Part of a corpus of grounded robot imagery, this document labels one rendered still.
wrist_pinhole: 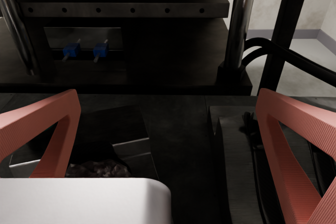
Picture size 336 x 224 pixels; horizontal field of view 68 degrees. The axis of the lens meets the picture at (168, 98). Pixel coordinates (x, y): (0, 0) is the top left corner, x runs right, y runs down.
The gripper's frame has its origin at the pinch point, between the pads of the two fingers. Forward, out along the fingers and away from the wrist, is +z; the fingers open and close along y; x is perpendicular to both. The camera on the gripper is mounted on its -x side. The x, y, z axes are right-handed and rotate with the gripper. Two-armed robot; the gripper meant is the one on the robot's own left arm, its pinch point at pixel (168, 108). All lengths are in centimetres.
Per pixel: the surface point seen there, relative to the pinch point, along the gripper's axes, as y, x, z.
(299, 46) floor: -155, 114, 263
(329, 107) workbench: -49, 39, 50
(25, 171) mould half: 26.6, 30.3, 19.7
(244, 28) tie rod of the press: -24, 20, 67
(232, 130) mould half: -12.5, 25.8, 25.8
